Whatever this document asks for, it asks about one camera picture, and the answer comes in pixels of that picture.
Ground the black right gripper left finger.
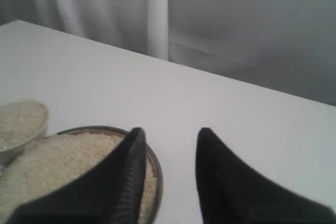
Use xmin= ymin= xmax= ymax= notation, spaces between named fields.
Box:
xmin=7 ymin=127 xmax=146 ymax=223

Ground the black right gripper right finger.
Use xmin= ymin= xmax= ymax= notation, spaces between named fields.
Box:
xmin=196 ymin=127 xmax=335 ymax=223

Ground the round steel rice tray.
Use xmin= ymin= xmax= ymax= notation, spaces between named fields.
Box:
xmin=1 ymin=126 xmax=162 ymax=223

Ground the white ceramic rice bowl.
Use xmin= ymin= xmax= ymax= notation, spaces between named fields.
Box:
xmin=1 ymin=100 xmax=49 ymax=164

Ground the white backdrop curtain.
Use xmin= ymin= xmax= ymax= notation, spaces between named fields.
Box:
xmin=1 ymin=0 xmax=335 ymax=105

